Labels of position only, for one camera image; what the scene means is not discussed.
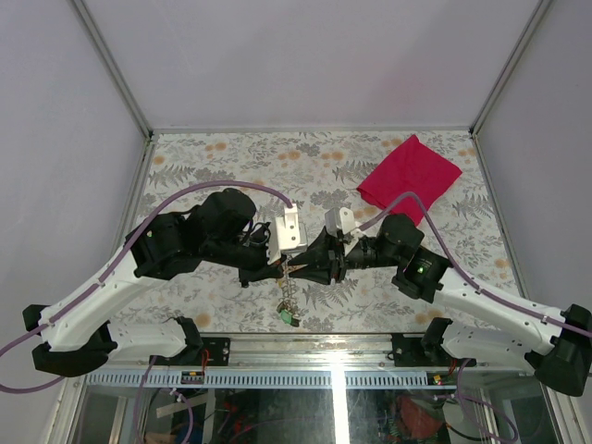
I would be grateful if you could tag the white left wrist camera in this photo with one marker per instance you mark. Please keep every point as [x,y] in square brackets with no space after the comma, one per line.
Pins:
[287,235]

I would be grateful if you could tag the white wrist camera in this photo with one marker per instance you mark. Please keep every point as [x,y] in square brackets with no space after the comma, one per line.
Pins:
[342,220]
[287,235]

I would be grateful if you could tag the aluminium front rail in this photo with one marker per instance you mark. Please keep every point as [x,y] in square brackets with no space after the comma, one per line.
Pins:
[285,361]

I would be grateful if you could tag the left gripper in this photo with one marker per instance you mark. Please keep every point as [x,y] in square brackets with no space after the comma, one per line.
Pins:
[264,272]

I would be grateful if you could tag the green key tag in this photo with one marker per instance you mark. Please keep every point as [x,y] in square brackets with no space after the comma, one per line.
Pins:
[286,316]

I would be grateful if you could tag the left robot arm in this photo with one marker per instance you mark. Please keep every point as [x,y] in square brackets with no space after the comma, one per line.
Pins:
[78,333]

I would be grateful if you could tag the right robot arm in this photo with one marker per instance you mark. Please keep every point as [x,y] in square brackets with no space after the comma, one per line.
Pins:
[549,343]

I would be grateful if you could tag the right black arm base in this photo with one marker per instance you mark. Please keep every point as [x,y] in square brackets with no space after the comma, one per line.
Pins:
[421,350]

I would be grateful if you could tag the metal ring key organizer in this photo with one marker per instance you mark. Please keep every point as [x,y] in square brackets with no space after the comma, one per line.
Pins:
[288,298]

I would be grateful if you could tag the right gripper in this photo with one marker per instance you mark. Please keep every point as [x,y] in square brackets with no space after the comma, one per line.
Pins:
[325,259]

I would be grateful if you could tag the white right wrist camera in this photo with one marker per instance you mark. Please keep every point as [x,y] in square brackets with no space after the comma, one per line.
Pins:
[342,220]

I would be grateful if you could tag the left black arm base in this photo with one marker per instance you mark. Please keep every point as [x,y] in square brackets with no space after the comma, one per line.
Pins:
[197,350]

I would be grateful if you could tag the magenta folded cloth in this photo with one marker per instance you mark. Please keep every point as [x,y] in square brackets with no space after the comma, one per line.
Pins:
[414,167]

